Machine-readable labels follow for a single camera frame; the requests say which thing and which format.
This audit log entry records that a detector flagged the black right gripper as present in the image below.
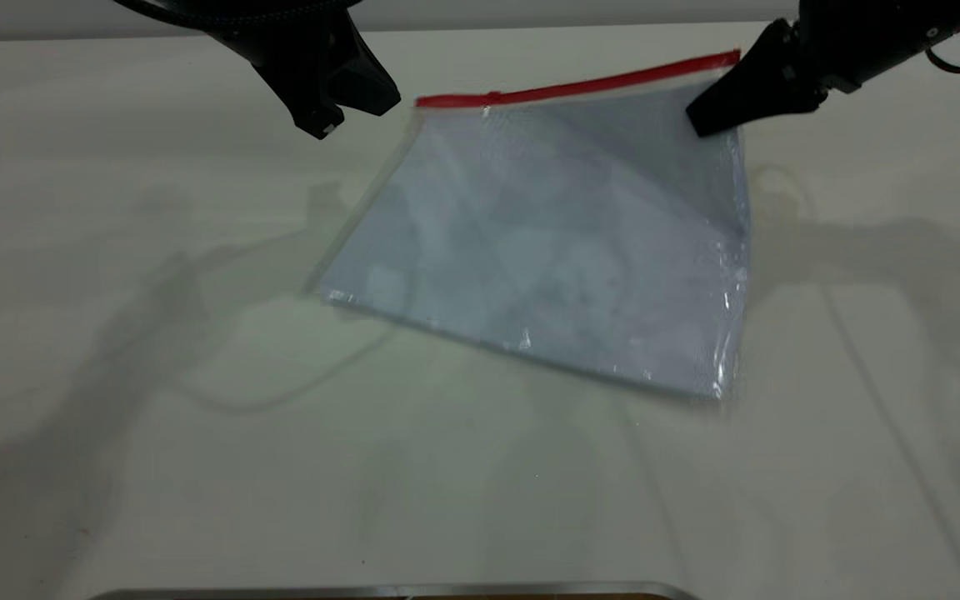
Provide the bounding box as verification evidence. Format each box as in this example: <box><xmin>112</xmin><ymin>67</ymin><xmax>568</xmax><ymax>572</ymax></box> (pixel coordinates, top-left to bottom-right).
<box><xmin>686</xmin><ymin>0</ymin><xmax>960</xmax><ymax>139</ymax></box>

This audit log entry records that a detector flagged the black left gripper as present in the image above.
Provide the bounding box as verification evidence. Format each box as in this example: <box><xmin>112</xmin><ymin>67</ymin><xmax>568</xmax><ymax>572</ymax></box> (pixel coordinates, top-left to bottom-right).
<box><xmin>205</xmin><ymin>7</ymin><xmax>403</xmax><ymax>140</ymax></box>

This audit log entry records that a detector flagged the transparent red-zipper document bag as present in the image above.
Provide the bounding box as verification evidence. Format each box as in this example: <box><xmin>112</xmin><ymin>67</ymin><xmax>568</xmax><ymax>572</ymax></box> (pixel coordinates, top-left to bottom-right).
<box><xmin>305</xmin><ymin>50</ymin><xmax>753</xmax><ymax>403</ymax></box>

